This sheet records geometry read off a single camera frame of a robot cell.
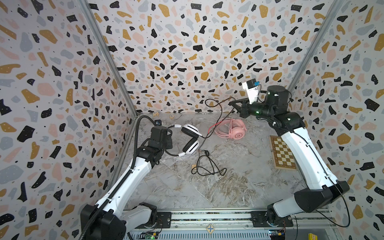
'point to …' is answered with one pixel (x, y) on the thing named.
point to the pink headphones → (230, 128)
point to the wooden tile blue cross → (171, 116)
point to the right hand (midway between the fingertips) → (231, 99)
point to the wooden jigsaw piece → (156, 114)
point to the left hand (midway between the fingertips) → (165, 135)
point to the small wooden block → (193, 166)
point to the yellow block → (311, 236)
